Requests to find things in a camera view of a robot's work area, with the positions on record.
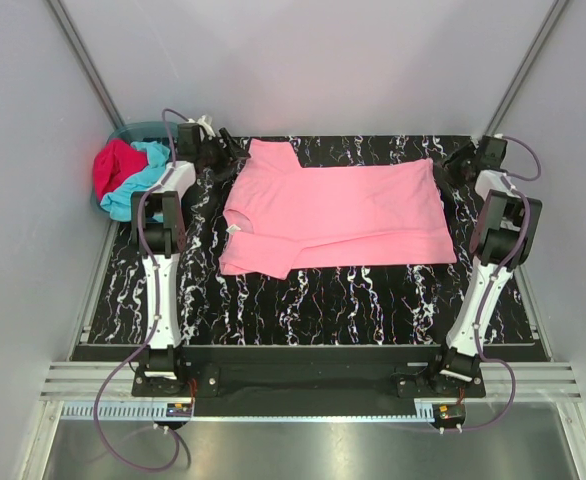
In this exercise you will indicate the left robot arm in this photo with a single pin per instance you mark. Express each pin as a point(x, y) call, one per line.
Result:
point(159, 232)

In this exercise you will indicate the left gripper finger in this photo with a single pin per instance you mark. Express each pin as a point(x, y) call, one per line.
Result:
point(229, 159)
point(230, 144)

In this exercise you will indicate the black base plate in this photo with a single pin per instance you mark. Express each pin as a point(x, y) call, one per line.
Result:
point(299, 404)

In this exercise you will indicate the right corner aluminium post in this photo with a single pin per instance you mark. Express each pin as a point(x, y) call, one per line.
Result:
point(549, 23)

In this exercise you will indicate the aluminium frame rail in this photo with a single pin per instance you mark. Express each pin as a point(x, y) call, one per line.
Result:
point(528, 381)

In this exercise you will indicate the red t shirt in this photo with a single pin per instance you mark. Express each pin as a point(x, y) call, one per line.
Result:
point(114, 164)

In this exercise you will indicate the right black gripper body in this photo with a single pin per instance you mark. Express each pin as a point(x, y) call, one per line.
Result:
point(471, 161)

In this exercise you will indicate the pink t shirt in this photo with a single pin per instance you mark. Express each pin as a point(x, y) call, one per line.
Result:
point(282, 216)

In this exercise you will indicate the left corner aluminium post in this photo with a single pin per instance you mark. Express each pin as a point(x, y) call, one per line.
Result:
point(79, 50)

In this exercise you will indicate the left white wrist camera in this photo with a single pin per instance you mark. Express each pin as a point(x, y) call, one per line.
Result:
point(205, 121)

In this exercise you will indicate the corner aluminium post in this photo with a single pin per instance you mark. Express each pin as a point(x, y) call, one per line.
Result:
point(79, 50)
point(549, 23)

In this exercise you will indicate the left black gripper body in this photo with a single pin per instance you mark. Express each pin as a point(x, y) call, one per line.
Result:
point(210, 151)

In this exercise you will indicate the teal plastic basket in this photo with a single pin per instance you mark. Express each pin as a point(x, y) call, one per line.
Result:
point(147, 132)

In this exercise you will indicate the cyan t shirt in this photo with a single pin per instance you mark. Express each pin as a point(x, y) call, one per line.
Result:
point(118, 203)

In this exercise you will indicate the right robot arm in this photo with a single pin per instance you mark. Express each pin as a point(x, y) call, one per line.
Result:
point(501, 241)

